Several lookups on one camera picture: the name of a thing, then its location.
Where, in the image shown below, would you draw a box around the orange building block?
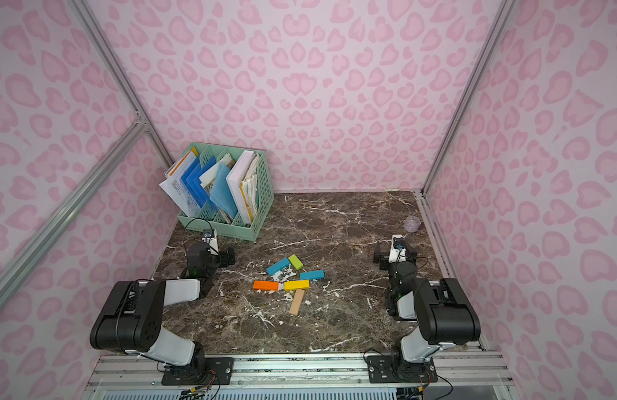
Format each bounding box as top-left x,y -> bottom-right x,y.
253,281 -> 279,292

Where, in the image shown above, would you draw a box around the teal block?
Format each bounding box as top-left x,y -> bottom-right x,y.
266,258 -> 290,276
299,270 -> 325,280

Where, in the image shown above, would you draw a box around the green building block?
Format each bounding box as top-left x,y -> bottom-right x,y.
288,255 -> 303,271

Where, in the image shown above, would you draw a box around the yellow building block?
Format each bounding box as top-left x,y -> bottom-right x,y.
283,280 -> 310,292

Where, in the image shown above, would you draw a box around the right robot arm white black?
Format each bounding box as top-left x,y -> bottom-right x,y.
373,235 -> 481,368

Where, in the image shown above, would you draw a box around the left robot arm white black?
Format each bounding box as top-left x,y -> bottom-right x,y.
89,241 -> 235,373

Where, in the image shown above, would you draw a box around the natural wood building block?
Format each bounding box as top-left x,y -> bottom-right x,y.
289,289 -> 305,316

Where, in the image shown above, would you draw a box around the clear plastic cup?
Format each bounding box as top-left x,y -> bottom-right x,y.
404,215 -> 422,233

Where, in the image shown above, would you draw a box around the light blue folder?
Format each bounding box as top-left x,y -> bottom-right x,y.
209,163 -> 238,223

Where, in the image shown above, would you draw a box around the green plastic file basket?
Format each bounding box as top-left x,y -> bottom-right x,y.
178,143 -> 273,242

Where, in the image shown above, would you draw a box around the white booklets stack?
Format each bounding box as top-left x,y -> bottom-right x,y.
226,150 -> 260,225

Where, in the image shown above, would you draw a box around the blue folders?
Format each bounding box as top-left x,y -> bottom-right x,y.
182,156 -> 218,212

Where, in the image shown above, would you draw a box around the white paper sheets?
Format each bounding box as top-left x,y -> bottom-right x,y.
159,148 -> 200,218

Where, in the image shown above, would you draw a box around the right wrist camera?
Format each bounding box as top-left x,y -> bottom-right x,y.
389,235 -> 407,263

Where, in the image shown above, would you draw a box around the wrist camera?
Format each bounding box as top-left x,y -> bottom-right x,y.
389,235 -> 407,263
202,229 -> 219,255

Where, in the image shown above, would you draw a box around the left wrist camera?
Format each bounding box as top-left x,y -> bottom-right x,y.
202,229 -> 219,255

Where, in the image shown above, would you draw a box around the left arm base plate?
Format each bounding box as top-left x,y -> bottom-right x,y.
161,357 -> 234,387

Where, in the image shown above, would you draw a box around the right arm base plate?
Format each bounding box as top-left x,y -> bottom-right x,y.
363,354 -> 439,385

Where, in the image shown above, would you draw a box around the aluminium front rail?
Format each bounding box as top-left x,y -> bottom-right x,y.
82,352 -> 520,399

